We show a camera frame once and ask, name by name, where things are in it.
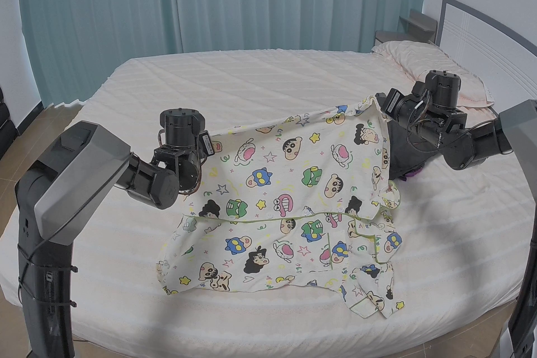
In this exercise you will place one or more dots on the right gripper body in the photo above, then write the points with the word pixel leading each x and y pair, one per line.
pixel 411 111

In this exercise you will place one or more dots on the white printed pyjama top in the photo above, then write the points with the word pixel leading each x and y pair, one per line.
pixel 272 201

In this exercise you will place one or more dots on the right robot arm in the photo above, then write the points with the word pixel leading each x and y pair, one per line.
pixel 520 125

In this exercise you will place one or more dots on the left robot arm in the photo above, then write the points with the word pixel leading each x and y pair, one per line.
pixel 79 171

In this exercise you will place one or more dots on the bed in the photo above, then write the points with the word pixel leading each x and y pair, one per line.
pixel 209 88

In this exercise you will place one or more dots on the black garment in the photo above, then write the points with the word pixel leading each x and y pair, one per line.
pixel 402 150

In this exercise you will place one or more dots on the cream pillow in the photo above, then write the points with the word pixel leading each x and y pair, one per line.
pixel 419 58

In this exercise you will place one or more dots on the purple garment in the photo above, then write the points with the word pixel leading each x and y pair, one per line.
pixel 413 174

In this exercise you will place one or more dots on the grey bedside table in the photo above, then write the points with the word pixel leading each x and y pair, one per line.
pixel 419 23

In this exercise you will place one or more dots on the black slatted furniture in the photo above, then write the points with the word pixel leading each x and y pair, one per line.
pixel 7 121

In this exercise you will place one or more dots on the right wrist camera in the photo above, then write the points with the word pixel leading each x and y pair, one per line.
pixel 393 100

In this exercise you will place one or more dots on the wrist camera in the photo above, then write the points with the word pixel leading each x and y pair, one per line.
pixel 206 144
pixel 393 100

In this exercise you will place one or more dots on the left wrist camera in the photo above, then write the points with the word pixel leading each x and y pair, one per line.
pixel 206 144

